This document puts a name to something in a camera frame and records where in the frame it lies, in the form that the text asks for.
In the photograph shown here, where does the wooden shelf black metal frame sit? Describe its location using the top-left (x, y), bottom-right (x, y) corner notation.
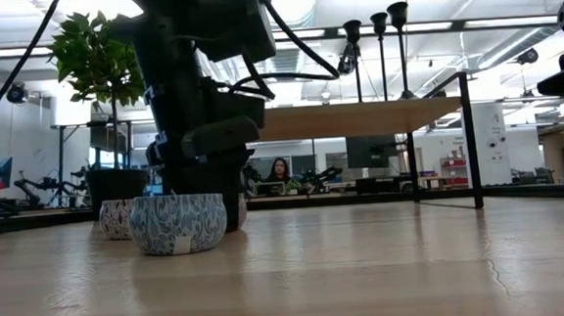
top-left (250, 69), bottom-right (487, 224)

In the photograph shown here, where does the blue patterned ceramic bowl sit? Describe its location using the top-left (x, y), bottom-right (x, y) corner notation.
top-left (126, 191), bottom-right (231, 259)

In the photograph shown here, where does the black metal candlestick holder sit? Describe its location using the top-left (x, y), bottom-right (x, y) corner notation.
top-left (369, 11), bottom-right (395, 104)
top-left (341, 18), bottom-right (369, 105)
top-left (385, 0), bottom-right (421, 102)

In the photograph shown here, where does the blue lit monitor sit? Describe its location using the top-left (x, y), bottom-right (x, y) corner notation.
top-left (0, 156), bottom-right (16, 190)

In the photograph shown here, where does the purple patterned ceramic bowl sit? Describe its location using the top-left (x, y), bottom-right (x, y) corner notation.
top-left (96, 198), bottom-right (137, 243)

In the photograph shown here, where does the red storage shelf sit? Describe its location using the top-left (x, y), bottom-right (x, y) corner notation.
top-left (438, 155), bottom-right (469, 188)

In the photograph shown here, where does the black ceiling spotlight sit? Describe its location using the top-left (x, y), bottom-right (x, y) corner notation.
top-left (516, 46), bottom-right (541, 67)
top-left (4, 80), bottom-right (30, 106)
top-left (335, 41), bottom-right (362, 77)

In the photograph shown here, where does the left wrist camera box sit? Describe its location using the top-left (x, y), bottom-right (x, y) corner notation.
top-left (192, 0), bottom-right (278, 68)

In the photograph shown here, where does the dark laptop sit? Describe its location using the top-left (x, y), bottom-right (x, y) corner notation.
top-left (253, 180), bottom-right (288, 199)

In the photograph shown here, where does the black left camera cable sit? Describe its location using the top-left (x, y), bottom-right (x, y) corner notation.
top-left (211, 0), bottom-right (342, 104)

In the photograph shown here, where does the white round column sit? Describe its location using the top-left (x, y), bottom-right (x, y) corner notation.
top-left (459, 101), bottom-right (514, 188)

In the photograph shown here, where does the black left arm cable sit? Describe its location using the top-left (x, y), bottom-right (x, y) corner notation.
top-left (0, 0), bottom-right (73, 147)

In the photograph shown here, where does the green plant in black pot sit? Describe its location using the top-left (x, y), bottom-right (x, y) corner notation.
top-left (45, 7), bottom-right (155, 225)

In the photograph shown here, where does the person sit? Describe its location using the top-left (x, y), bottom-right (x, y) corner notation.
top-left (264, 157), bottom-right (295, 185)

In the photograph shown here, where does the black background rig frame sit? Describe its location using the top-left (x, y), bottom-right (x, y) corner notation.
top-left (49, 118), bottom-right (139, 208)

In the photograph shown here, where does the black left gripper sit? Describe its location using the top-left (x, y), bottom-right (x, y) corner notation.
top-left (109, 0), bottom-right (273, 238)

